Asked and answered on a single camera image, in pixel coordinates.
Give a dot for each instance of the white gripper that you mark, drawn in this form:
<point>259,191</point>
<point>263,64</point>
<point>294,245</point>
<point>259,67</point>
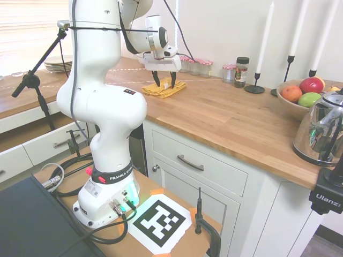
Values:
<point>162,63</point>

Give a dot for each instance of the yellow cloth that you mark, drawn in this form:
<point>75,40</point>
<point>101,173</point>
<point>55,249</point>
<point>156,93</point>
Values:
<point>160,92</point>

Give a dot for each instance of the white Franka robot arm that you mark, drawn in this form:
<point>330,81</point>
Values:
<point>101,93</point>

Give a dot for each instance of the spice jar black lid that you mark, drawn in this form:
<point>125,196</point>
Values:
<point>242,72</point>

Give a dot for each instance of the stainless steel appliance front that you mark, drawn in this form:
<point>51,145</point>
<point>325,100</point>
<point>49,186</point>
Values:
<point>138,152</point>

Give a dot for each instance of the round metal cabinet knob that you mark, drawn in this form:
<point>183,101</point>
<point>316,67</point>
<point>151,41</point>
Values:
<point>156,168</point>

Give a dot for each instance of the black candle holder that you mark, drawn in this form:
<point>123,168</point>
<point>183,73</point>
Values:
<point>288,69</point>
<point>313,72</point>
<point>254,89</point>

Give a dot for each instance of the stack of beige plates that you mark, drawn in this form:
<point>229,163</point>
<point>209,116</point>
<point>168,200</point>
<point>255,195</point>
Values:
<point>59,63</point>

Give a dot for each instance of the black screw clamp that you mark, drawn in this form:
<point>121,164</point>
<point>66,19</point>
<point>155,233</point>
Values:
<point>198,214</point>
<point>73,144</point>

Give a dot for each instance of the orange tape piece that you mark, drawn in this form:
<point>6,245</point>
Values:
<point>122,228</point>
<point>156,191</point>
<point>193,212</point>

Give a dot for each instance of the orange fruit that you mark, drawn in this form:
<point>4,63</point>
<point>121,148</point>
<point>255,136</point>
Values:
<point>291,93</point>

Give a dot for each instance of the wooden fruit bowl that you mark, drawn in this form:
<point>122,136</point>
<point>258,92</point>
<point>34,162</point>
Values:
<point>290,108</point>

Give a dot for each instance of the black white fiducial tag sheet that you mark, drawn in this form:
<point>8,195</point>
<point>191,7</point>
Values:
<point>160,222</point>

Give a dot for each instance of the white cabinet drawer unit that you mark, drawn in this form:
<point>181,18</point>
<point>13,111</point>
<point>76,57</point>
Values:
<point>40,150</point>

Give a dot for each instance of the green apple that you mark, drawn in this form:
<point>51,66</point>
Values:
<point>308,99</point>

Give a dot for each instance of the red apple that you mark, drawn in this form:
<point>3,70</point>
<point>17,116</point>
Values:
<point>311,85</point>

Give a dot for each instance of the small clear glass dish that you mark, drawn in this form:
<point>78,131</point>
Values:
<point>17,74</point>

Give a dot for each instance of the white window blinds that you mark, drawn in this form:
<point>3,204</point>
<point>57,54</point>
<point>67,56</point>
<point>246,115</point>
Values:
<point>26,26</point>

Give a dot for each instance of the white kitchen base cabinet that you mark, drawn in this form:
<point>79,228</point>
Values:
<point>241,214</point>

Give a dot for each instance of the brown mounting board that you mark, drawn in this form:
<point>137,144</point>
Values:
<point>187,241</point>

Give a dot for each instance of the stainless steel kettle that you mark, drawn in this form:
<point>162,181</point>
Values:
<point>321,128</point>

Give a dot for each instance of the yellow pear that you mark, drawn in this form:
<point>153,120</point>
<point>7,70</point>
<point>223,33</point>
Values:
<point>333,88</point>

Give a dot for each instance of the black flat box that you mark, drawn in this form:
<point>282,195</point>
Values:
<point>26,219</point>

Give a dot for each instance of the black Ulanzi clamp stand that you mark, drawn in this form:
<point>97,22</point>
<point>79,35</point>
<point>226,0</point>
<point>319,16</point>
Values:
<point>324,198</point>

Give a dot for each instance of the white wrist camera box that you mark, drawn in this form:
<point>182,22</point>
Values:
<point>171,51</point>

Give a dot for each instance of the grey exterior camera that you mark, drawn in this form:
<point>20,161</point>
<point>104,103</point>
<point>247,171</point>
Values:
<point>63,24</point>

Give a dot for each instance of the black boom camera stand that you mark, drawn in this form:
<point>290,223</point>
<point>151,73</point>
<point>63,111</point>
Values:
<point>44,107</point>

